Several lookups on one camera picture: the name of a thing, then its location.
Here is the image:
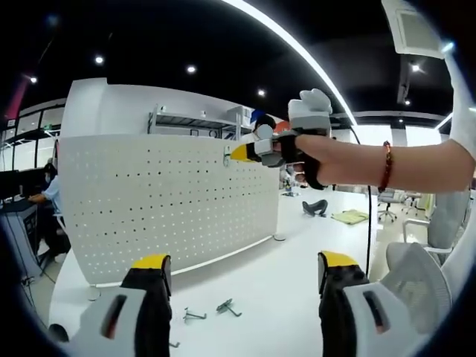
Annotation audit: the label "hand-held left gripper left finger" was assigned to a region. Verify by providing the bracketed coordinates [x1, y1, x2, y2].
[69, 254, 175, 357]

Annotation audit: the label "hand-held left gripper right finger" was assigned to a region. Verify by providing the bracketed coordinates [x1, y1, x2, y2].
[318, 251, 423, 357]

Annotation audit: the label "white perforated mounting plate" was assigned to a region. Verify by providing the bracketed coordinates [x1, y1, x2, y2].
[58, 133, 287, 302]

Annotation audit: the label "person's right hand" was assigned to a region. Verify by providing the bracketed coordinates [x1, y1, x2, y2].
[280, 129, 367, 192]

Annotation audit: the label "black curved headset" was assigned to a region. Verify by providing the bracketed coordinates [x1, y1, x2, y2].
[301, 199, 329, 219]

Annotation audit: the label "long ceiling light strip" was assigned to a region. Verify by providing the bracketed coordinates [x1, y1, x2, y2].
[221, 0, 358, 127]

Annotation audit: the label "grey metal shelf rack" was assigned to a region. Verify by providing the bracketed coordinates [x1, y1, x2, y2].
[148, 105, 254, 141]

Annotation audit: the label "yellow-green cloth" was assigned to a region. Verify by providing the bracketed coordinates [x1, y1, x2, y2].
[330, 208, 367, 226]

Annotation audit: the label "round ceiling downlights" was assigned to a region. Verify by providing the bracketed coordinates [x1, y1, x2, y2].
[29, 54, 421, 124]

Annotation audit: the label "white office chair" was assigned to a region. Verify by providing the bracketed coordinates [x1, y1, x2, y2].
[403, 191, 472, 266]
[377, 187, 399, 223]

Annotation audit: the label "white ceiling air vent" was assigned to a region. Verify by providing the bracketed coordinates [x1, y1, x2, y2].
[382, 0, 447, 57]

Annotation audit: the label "grey equipment cabinet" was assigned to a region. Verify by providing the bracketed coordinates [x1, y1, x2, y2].
[3, 200, 42, 278]

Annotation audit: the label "person's white shirt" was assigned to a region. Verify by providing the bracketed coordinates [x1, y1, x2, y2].
[440, 39, 476, 283]

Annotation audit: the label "black computer monitor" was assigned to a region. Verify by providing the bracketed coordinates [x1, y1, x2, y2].
[0, 169, 23, 200]

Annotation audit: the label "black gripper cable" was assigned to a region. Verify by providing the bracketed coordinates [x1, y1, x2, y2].
[332, 115, 373, 278]

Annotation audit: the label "beaded bracelet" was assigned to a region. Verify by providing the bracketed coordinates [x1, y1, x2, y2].
[378, 140, 394, 193]

